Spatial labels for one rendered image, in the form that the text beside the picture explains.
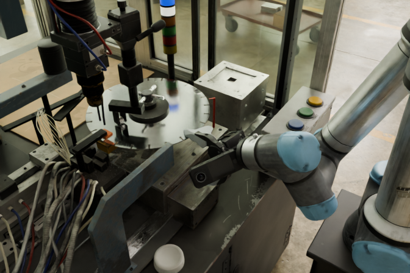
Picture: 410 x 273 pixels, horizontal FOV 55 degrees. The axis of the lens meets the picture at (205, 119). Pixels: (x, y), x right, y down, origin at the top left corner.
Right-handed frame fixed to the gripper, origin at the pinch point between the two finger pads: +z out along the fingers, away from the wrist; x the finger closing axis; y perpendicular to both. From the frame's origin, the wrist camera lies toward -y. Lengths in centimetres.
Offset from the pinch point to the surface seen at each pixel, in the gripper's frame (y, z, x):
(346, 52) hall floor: 254, 116, -29
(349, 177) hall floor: 117, 50, -73
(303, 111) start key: 34.9, -8.4, -3.3
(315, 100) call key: 41.8, -7.9, -2.9
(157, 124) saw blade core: -2.3, 5.6, 11.2
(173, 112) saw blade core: 4.2, 6.6, 11.9
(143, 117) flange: -3.8, 8.2, 14.1
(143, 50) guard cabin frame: 36, 61, 33
